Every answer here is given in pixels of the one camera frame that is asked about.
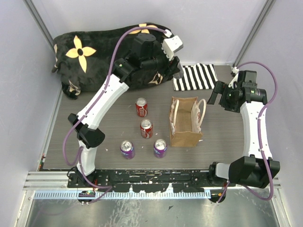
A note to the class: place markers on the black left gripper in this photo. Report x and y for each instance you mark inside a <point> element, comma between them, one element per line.
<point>168,71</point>

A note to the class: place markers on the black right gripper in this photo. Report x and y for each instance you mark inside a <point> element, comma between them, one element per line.
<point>221,88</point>

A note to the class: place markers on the brown canvas tote bag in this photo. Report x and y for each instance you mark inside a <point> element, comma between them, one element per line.
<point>186,118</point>

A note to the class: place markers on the red coca-cola can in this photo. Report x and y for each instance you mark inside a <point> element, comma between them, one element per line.
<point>141,107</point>
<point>146,127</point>

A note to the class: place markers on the silver blue Red Bull can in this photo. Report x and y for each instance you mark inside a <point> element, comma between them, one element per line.
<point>179,74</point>

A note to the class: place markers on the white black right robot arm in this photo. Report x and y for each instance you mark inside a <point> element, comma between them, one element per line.
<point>256,162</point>

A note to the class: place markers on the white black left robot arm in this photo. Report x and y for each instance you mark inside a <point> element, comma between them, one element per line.
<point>146,54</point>

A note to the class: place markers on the black white striped cloth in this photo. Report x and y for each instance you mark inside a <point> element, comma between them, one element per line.
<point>196,77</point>

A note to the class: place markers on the purple Fanta can right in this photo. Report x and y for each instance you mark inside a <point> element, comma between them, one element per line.
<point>160,148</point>

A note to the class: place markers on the purple fanta can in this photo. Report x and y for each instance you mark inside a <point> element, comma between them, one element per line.
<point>160,148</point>
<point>127,149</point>

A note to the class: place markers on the black floral plush blanket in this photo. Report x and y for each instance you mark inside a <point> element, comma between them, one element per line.
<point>82,60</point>

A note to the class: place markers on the purple Fanta can left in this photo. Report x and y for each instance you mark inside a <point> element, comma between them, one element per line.
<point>127,149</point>

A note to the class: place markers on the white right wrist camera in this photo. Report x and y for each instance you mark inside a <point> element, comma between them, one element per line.
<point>234,74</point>

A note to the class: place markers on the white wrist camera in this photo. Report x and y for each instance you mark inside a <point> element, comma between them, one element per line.
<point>234,74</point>
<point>172,45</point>

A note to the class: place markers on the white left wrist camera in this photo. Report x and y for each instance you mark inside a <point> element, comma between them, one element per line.
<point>172,45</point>

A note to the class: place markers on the black mounting rail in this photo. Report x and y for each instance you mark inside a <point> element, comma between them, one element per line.
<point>137,180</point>

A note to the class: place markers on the white slotted cable duct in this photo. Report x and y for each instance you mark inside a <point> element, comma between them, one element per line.
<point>78,194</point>

